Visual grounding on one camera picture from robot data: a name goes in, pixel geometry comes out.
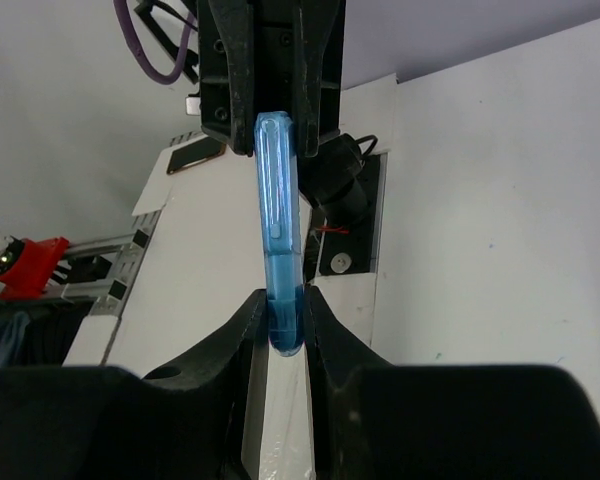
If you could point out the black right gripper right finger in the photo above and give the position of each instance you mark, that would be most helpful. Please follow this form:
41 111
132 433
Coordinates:
375 420

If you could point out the blue folding marker pen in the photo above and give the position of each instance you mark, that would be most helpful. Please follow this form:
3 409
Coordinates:
279 205

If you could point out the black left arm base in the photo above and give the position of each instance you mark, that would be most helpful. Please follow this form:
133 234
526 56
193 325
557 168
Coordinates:
343 236

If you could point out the red device on rail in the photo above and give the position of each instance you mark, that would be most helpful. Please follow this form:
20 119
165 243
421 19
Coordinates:
26 266

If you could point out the aluminium slotted rail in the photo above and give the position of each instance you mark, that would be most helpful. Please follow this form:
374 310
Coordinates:
101 271

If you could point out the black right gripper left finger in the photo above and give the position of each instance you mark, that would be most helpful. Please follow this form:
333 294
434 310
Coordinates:
198 416

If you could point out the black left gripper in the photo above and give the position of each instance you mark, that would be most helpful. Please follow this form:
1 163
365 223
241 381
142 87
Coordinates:
268 56

